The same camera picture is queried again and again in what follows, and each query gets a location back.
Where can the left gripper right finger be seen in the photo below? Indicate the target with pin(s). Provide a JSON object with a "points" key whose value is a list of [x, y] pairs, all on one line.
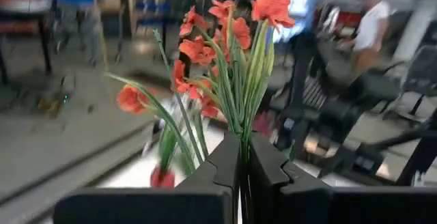
{"points": [[290, 200]]}

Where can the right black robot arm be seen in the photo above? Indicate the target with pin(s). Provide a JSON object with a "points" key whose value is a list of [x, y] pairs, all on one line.
{"points": [[300, 80]]}

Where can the dark red artificial tulip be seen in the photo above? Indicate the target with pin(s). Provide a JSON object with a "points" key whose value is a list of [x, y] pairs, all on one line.
{"points": [[162, 179]]}

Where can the orange artificial flower bunch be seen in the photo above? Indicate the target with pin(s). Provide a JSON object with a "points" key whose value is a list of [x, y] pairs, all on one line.
{"points": [[235, 97]]}

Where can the red ribbed glass vase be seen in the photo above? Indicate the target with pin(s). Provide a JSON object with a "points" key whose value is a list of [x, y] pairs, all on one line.
{"points": [[263, 124]]}

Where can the person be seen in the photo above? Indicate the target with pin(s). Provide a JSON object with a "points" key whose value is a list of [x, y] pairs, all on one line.
{"points": [[370, 29], [82, 15]]}

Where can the dark desk with red edge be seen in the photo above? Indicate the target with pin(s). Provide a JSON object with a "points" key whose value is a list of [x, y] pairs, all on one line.
{"points": [[20, 12]]}

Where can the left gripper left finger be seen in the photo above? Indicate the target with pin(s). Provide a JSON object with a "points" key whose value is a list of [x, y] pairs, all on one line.
{"points": [[191, 203]]}

